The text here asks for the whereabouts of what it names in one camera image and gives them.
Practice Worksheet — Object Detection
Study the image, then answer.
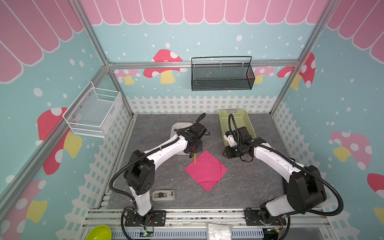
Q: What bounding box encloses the white plastic tub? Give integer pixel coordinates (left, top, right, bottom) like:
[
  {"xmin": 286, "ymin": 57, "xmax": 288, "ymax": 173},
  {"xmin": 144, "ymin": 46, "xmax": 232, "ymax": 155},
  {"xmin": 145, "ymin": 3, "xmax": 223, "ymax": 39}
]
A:
[{"xmin": 170, "ymin": 121, "xmax": 194, "ymax": 156}]

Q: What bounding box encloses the pink paper napkin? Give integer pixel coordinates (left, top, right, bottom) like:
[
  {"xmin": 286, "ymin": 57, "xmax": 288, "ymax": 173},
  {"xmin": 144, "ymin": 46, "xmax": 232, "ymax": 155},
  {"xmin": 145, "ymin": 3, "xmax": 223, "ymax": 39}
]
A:
[{"xmin": 185, "ymin": 151, "xmax": 228, "ymax": 192}]

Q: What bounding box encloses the green perforated plastic basket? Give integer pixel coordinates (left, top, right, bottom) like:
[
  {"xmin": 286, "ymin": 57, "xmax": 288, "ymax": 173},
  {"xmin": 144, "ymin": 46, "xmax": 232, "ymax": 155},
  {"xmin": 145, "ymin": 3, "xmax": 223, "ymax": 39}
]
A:
[{"xmin": 218, "ymin": 108, "xmax": 257, "ymax": 148}]

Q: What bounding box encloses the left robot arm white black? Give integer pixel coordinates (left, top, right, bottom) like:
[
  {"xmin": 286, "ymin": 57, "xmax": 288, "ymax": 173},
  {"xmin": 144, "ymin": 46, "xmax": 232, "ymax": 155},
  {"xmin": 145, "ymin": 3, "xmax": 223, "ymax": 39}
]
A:
[{"xmin": 109, "ymin": 113, "xmax": 207, "ymax": 226}]

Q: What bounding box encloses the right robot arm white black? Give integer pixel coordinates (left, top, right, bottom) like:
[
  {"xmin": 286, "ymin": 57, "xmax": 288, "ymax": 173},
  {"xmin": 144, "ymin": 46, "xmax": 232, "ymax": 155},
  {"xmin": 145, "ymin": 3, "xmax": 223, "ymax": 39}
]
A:
[{"xmin": 223, "ymin": 113, "xmax": 344, "ymax": 226}]

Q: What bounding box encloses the clear plastic bag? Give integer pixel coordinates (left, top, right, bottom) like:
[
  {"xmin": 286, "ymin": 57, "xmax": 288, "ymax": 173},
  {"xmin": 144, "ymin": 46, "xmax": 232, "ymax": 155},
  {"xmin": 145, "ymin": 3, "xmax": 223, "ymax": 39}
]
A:
[{"xmin": 207, "ymin": 223, "xmax": 233, "ymax": 240}]

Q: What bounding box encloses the lime green bowl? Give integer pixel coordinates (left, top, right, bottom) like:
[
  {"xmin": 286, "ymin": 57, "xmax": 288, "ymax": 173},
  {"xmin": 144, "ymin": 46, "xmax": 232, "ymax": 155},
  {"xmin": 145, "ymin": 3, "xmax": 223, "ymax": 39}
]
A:
[{"xmin": 85, "ymin": 225, "xmax": 112, "ymax": 240}]

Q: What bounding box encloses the grey switch box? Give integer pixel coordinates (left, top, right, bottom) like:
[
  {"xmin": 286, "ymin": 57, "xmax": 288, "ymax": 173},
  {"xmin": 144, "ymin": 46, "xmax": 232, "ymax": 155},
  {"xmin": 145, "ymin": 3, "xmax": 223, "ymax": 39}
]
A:
[{"xmin": 152, "ymin": 190, "xmax": 175, "ymax": 203}]

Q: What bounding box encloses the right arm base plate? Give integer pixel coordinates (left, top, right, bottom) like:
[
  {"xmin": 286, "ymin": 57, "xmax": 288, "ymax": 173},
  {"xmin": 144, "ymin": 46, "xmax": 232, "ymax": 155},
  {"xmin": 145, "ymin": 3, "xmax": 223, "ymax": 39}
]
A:
[{"xmin": 244, "ymin": 208, "xmax": 287, "ymax": 226}]

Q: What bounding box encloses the black mesh wall basket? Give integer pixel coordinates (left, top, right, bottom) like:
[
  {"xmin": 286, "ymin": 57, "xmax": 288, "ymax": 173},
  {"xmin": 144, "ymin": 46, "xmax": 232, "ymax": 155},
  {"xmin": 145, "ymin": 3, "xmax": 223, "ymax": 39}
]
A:
[{"xmin": 191, "ymin": 56, "xmax": 256, "ymax": 92}]

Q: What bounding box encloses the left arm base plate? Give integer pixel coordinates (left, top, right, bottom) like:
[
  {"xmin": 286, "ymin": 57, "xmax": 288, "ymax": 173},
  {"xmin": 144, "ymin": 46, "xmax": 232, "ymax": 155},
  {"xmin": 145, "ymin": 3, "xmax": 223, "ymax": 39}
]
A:
[{"xmin": 123, "ymin": 210, "xmax": 167, "ymax": 227}]

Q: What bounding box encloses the white wire wall basket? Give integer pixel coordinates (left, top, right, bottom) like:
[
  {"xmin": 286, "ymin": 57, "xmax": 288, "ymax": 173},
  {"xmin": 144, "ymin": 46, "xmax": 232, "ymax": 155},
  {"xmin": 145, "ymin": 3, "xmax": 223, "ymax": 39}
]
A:
[{"xmin": 63, "ymin": 82, "xmax": 123, "ymax": 138}]

